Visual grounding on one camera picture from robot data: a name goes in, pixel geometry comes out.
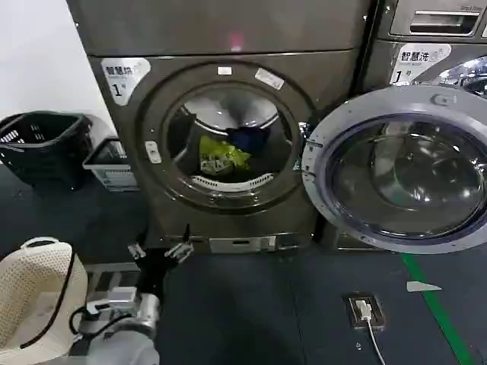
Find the yellow-green garment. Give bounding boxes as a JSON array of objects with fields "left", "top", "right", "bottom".
[{"left": 198, "top": 135, "right": 253, "bottom": 176}]

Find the grey dryer with drawer panel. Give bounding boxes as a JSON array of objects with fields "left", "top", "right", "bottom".
[{"left": 356, "top": 0, "right": 487, "bottom": 97}]

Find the long black wrist cable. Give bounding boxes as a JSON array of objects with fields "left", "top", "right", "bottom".
[{"left": 19, "top": 241, "right": 77, "bottom": 350}]

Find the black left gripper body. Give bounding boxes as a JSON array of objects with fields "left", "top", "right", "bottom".
[{"left": 135, "top": 247, "right": 180, "bottom": 297}]

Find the metal floor socket box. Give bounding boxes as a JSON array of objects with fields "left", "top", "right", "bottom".
[{"left": 342, "top": 292, "right": 386, "bottom": 330}]

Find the white plug and cable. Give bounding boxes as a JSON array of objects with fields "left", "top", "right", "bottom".
[{"left": 355, "top": 300, "right": 387, "bottom": 365}]

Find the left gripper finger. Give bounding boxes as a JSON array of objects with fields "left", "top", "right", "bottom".
[
  {"left": 127, "top": 232, "right": 150, "bottom": 261},
  {"left": 163, "top": 223, "right": 195, "bottom": 265}
]

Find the grey rimmed plastic basket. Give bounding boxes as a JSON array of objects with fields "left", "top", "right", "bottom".
[{"left": 81, "top": 136, "right": 140, "bottom": 192}]

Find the round glass dryer door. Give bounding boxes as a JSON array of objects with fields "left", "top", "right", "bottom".
[{"left": 301, "top": 84, "right": 487, "bottom": 255}]

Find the dark blue garment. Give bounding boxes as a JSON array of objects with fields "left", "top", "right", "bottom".
[{"left": 224, "top": 126, "right": 272, "bottom": 154}]

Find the black plastic laundry basket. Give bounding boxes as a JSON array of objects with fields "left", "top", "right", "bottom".
[{"left": 0, "top": 111, "right": 94, "bottom": 191}]

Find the grey dryer with open drum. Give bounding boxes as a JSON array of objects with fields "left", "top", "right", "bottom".
[{"left": 67, "top": 0, "right": 378, "bottom": 255}]

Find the green floor tape strip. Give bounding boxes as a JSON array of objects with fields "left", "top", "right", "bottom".
[{"left": 400, "top": 252, "right": 477, "bottom": 365}]

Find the white paper scrap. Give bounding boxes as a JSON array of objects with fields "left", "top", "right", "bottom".
[{"left": 406, "top": 280, "right": 443, "bottom": 294}]

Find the looped black wrist cable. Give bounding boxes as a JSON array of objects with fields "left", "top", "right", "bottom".
[{"left": 70, "top": 303, "right": 126, "bottom": 339}]

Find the cream perforated laundry basket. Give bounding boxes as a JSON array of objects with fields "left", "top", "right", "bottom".
[{"left": 0, "top": 236, "right": 91, "bottom": 365}]

